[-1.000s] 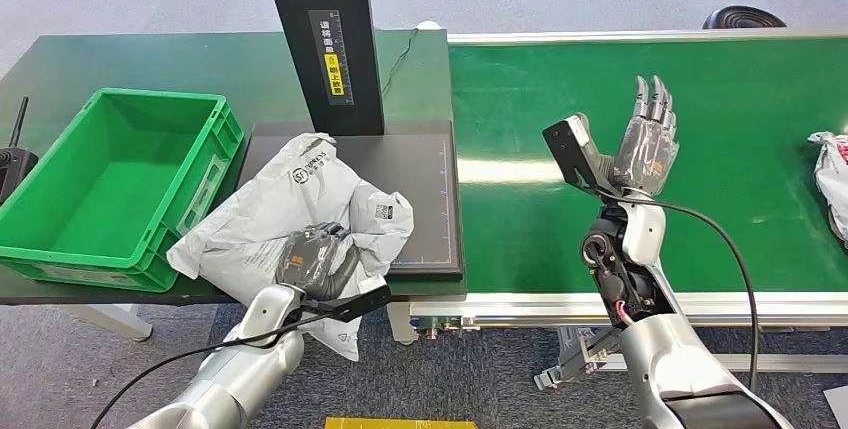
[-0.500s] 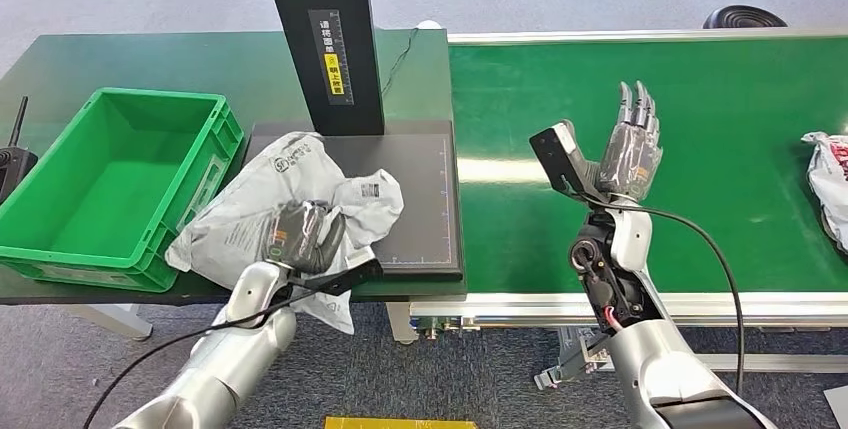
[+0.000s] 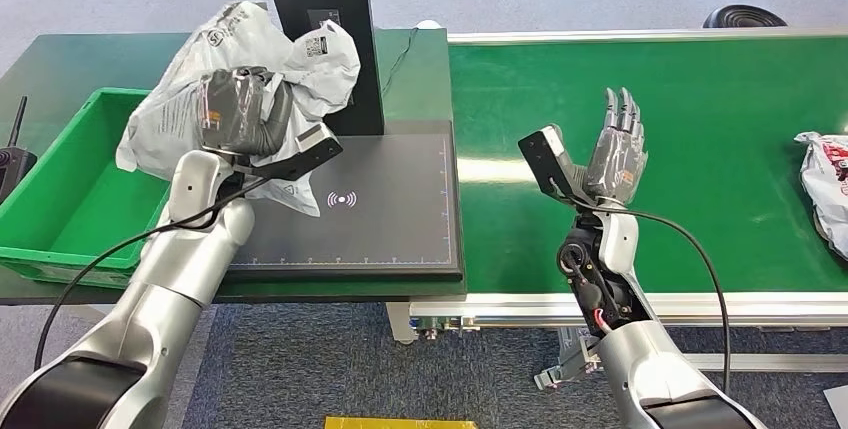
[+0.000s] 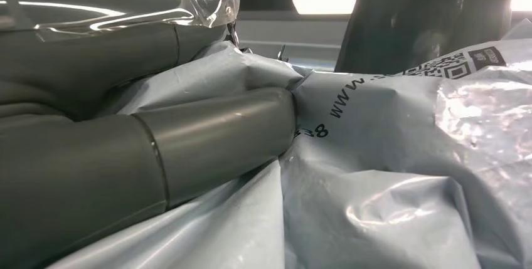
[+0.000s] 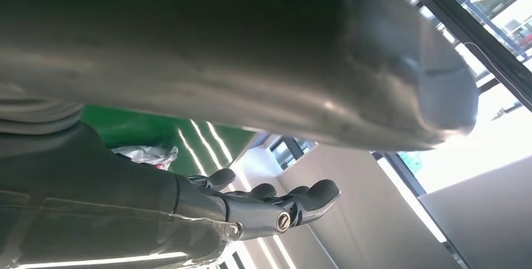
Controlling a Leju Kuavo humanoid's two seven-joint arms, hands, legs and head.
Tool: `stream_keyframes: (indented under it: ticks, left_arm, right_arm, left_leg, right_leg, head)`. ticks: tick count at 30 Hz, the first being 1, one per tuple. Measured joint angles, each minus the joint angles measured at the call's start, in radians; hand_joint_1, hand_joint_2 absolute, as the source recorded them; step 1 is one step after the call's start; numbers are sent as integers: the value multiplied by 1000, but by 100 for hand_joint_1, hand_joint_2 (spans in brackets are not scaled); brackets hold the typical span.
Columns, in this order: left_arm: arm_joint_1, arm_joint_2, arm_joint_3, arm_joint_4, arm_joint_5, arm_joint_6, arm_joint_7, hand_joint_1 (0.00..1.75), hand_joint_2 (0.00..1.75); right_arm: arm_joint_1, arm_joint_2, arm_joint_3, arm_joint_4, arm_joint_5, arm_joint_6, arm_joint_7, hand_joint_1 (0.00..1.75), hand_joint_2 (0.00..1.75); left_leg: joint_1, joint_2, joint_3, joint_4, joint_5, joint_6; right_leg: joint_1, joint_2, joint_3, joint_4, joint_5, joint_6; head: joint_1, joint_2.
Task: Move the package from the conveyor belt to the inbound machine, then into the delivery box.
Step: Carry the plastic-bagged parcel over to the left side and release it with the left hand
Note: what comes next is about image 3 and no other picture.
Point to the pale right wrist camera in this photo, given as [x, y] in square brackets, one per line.
[546, 154]

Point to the white paper sheet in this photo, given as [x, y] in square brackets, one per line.
[839, 409]

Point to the black round ribbed object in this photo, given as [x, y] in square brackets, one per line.
[743, 16]

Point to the black scanner base plate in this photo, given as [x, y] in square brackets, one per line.
[384, 227]

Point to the black radio with antenna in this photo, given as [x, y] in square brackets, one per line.
[12, 171]

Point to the small white round object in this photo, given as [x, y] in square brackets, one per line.
[428, 24]

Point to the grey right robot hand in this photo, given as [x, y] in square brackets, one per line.
[616, 161]

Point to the green plastic crate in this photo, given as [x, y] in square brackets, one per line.
[73, 207]

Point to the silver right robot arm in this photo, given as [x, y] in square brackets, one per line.
[649, 366]

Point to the grey plastic mailer package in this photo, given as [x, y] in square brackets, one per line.
[166, 114]

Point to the white red printed package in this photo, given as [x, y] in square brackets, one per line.
[828, 187]

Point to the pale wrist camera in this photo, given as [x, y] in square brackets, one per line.
[546, 154]
[316, 141]

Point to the green conveyor belt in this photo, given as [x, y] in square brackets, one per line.
[715, 148]

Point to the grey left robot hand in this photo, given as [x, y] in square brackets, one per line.
[235, 114]

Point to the yellow floor marker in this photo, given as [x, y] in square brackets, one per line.
[397, 423]

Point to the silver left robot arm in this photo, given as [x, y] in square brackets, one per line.
[166, 280]

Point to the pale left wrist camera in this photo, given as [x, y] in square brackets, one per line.
[316, 141]

